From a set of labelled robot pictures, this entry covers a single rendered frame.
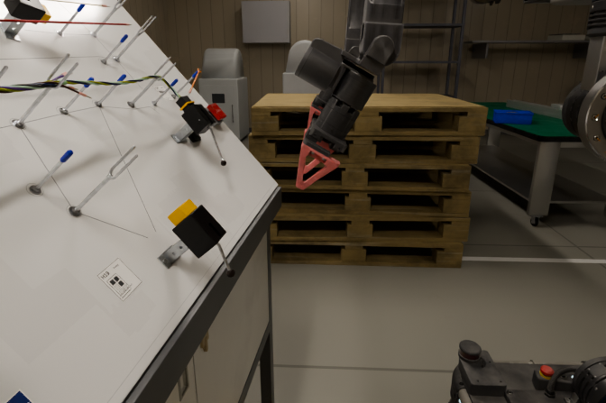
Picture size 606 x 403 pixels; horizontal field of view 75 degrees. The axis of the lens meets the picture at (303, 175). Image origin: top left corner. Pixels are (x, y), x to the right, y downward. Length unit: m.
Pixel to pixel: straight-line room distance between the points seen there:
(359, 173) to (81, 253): 1.92
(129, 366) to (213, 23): 6.79
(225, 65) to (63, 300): 5.68
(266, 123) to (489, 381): 1.59
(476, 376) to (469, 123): 1.41
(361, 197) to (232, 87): 3.90
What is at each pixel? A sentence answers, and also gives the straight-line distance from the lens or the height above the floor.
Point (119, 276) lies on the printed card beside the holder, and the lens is 0.63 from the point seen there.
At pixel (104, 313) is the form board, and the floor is 0.94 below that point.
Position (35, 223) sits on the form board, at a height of 1.04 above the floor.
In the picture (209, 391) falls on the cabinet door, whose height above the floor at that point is 0.59.
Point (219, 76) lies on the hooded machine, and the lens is 6.11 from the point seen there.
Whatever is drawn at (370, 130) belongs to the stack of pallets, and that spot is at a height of 0.86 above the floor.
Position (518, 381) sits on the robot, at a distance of 1.61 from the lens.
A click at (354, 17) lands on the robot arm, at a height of 1.35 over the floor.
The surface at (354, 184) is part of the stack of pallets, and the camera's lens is 2.38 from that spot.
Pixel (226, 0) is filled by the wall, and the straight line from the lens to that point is 7.17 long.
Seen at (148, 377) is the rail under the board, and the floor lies 0.87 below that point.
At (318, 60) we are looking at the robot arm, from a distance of 0.64.
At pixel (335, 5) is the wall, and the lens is 6.99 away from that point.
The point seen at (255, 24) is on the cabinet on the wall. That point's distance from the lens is 6.75.
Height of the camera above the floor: 1.24
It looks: 16 degrees down
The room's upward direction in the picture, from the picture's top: straight up
